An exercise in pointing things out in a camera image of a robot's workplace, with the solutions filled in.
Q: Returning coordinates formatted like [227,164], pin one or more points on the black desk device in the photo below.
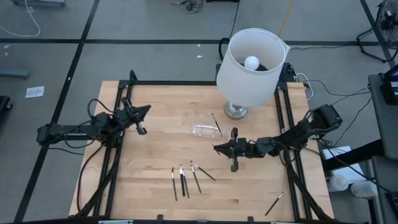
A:
[388,84]

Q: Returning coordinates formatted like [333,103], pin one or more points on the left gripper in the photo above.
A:
[127,115]

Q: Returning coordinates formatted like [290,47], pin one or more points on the white box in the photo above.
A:
[335,153]

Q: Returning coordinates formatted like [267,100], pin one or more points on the white shade silver table lamp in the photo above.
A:
[248,84]

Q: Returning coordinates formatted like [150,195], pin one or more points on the black floor object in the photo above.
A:
[4,104]

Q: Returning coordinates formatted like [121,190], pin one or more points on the black floor fan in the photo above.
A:
[388,18]

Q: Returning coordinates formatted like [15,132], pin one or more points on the grey cart foot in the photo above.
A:
[14,74]

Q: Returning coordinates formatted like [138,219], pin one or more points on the thick black makeup brush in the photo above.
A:
[182,183]

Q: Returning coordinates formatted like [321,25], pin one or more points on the clear acrylic organizer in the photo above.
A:
[205,130]

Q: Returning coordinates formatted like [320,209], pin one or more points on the black pen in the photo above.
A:
[174,186]

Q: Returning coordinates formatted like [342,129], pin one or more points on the white paper towel roll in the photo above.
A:
[337,183]
[363,189]

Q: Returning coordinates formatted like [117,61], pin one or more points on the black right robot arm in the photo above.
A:
[295,133]

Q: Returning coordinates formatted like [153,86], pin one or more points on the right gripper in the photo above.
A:
[241,147]

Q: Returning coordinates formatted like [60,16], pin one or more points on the white paper sheet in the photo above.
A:
[35,92]

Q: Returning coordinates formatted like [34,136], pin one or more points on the grey cart base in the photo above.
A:
[40,2]

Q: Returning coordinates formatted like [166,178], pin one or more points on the black beam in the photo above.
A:
[357,155]

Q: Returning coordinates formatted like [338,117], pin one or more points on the grey side table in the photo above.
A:
[385,124]

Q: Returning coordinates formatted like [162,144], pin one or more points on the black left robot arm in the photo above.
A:
[62,132]

